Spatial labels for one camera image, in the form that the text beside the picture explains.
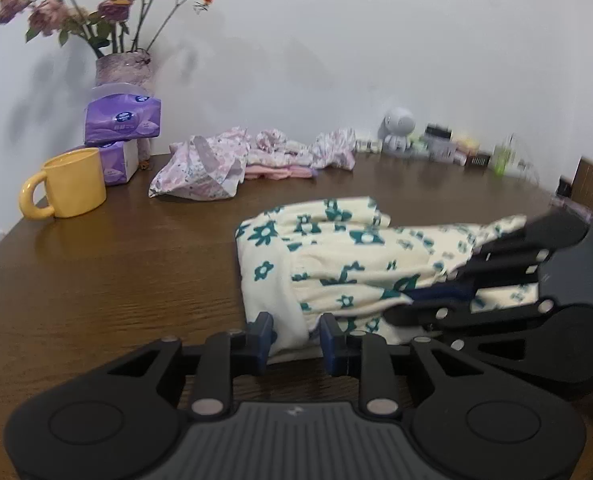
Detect pale pink textured vase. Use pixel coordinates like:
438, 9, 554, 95
95, 50, 154, 88

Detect pink knit garment purple cuffs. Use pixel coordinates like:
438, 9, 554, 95
244, 162, 319, 182

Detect yellow mug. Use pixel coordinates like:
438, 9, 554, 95
19, 147, 108, 221

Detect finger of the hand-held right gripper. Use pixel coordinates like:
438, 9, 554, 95
446, 210, 591, 291
382, 280, 559, 365

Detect grey printed tin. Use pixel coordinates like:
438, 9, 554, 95
426, 135, 457, 163

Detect purple tissue pack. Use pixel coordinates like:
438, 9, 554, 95
84, 85, 162, 143
98, 140, 140, 186

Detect white power strip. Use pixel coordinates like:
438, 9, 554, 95
501, 162, 539, 181

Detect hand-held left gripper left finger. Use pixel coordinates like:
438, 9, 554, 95
107, 311, 276, 418

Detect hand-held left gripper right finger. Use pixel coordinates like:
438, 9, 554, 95
320, 312, 484, 418

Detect pink floral garment pile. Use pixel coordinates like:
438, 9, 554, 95
149, 134, 250, 202

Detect green spray bottle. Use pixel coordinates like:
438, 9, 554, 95
491, 135, 514, 177

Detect white robot-shaped speaker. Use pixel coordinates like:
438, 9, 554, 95
379, 106, 417, 156

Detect cream dress with green flowers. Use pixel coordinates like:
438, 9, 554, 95
235, 197, 547, 356

